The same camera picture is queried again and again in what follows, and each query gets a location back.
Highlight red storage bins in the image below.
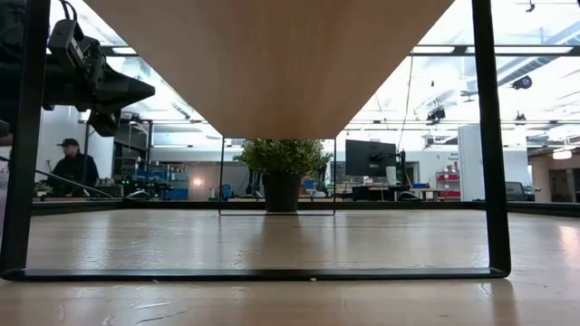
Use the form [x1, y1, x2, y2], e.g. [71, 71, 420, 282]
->
[435, 170, 461, 200]

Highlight person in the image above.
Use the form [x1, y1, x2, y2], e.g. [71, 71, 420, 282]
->
[44, 138, 101, 198]

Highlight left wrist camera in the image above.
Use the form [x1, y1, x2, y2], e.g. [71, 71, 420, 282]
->
[47, 18, 108, 87]

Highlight wooden riser shelf black legs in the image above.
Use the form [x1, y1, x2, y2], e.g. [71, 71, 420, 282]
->
[0, 0, 512, 282]

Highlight black aluminium table frame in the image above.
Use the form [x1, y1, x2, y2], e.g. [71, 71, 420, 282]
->
[31, 198, 580, 218]

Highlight green potted plant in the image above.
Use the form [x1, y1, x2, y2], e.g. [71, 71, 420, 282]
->
[232, 138, 334, 214]

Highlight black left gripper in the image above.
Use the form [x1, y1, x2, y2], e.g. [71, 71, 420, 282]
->
[43, 61, 157, 138]

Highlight black ceiling spotlight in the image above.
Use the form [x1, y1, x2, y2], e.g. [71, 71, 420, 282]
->
[425, 106, 448, 124]

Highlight office desk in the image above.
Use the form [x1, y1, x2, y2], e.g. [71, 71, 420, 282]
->
[337, 180, 443, 203]

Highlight black office chair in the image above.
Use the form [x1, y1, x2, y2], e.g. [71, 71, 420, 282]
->
[505, 180, 543, 203]

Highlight black monitor stand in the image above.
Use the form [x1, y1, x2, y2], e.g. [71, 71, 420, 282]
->
[397, 149, 408, 200]

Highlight black ceiling camera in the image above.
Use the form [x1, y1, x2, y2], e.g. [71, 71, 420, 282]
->
[510, 74, 534, 91]

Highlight black computer monitor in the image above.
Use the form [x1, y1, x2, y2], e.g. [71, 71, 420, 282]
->
[344, 139, 398, 178]

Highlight blue storage boxes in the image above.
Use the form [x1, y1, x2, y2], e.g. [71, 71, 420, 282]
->
[135, 165, 190, 201]

